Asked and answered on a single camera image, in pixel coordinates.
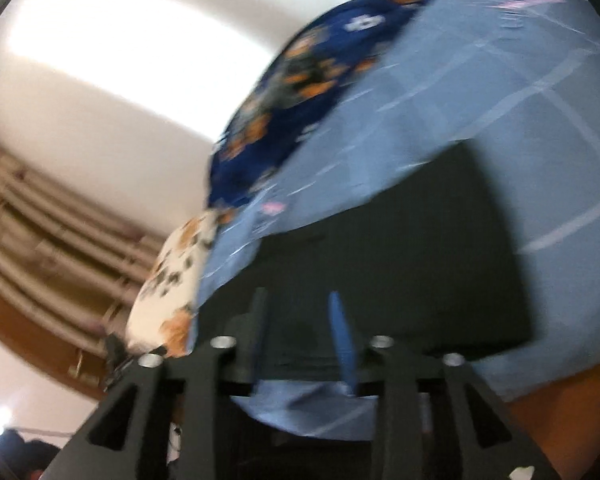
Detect orange cloth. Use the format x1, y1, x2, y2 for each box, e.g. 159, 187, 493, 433
500, 357, 600, 480

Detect blue dog print blanket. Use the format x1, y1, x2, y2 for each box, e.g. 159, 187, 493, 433
207, 0, 446, 211

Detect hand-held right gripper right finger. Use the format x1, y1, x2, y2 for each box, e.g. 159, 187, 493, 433
329, 291, 563, 480

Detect beige curtain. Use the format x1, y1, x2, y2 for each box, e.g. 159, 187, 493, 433
0, 140, 167, 391

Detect brown wooden bed frame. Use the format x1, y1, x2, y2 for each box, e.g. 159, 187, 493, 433
0, 275, 111, 403

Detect blue checked bed sheet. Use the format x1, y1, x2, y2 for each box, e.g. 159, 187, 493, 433
187, 0, 600, 441

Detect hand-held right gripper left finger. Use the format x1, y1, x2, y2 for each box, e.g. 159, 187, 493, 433
42, 287, 271, 480

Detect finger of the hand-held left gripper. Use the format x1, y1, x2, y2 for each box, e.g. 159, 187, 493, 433
102, 334, 137, 392

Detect black pants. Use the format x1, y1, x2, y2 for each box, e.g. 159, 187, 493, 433
195, 142, 538, 401

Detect white floral pillow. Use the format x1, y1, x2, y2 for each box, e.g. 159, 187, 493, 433
125, 210, 222, 358

